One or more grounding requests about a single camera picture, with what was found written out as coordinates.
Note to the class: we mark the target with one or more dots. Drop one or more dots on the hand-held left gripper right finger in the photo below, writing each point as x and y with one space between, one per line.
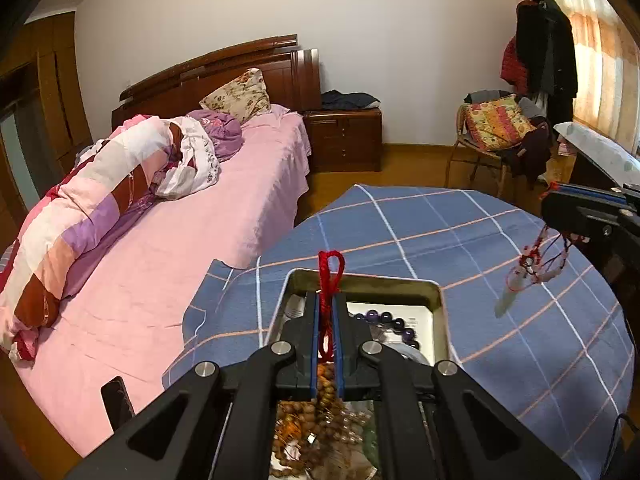
339 350

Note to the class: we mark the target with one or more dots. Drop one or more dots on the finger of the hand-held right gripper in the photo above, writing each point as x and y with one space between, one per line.
590 189
575 217

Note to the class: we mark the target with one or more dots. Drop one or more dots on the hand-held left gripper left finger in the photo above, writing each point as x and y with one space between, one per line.
314 345

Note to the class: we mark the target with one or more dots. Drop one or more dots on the pale jade bangle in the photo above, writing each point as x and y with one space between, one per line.
407 353

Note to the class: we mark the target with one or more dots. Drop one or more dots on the metal tin box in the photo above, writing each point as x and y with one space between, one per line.
438 320

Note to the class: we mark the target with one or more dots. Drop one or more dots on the glass topped desk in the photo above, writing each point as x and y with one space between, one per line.
595 147

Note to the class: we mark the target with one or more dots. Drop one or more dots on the dark maroon garment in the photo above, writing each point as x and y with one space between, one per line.
530 155

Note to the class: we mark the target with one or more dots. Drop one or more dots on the small brown bead strand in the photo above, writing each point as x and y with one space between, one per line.
295 452

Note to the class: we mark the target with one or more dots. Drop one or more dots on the yellow patterned cushion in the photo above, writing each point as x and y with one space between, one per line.
497 122

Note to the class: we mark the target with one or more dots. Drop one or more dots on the wooden chair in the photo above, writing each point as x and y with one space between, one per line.
465 160

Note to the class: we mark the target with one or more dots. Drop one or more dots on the blue plaid tablecloth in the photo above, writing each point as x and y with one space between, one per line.
450 240

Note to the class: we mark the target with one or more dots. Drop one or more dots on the orange patterned curtain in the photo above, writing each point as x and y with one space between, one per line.
605 60

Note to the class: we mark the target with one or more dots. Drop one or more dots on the grey garment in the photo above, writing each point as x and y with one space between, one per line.
487 96

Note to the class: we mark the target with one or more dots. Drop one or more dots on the red jacket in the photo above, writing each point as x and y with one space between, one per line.
512 67

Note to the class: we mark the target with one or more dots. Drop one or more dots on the black coat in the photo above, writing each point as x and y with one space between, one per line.
547 45

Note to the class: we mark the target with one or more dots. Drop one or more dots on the bed with pink sheet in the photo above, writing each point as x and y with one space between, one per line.
175 260

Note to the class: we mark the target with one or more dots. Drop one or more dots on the black phone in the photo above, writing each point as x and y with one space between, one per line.
117 402

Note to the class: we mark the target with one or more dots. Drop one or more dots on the wooden nightstand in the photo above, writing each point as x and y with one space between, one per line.
345 140

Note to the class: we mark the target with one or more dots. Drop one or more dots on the white floral cloth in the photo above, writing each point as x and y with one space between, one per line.
195 165

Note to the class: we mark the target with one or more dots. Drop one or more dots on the purple blanket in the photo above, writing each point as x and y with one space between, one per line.
225 132

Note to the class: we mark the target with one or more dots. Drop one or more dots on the dark folded clothes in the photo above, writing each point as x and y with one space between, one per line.
350 100

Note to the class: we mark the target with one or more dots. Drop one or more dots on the floral pillow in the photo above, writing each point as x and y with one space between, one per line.
237 95

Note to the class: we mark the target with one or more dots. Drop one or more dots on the pink patchwork quilt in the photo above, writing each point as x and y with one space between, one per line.
90 200

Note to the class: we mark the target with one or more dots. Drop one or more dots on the dark wooden headboard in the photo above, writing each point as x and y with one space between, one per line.
225 67

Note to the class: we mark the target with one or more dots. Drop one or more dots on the wooden wardrobe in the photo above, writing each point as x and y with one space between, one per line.
50 100

